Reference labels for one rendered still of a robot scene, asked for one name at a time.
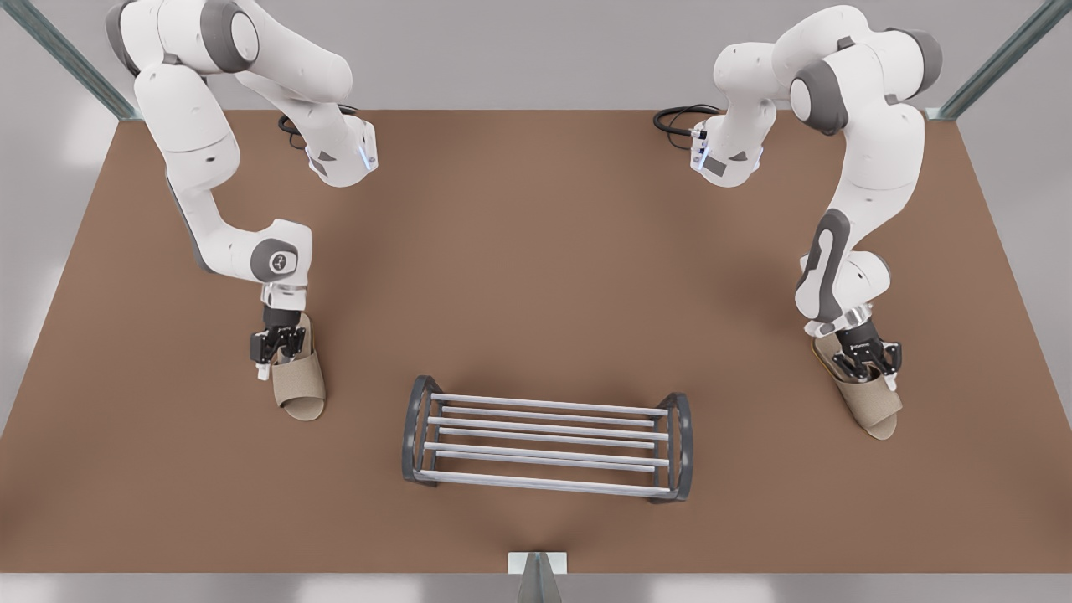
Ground tan open-toe slipper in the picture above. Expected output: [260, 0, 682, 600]
[811, 334, 904, 441]
[271, 313, 327, 422]

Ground grey metal shoe rack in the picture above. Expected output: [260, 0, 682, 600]
[401, 374, 694, 504]

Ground black cable loop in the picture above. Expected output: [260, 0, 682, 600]
[277, 105, 359, 152]
[653, 104, 723, 152]

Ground silver frame post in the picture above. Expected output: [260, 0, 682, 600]
[926, 0, 1072, 121]
[508, 551, 568, 603]
[2, 0, 140, 121]

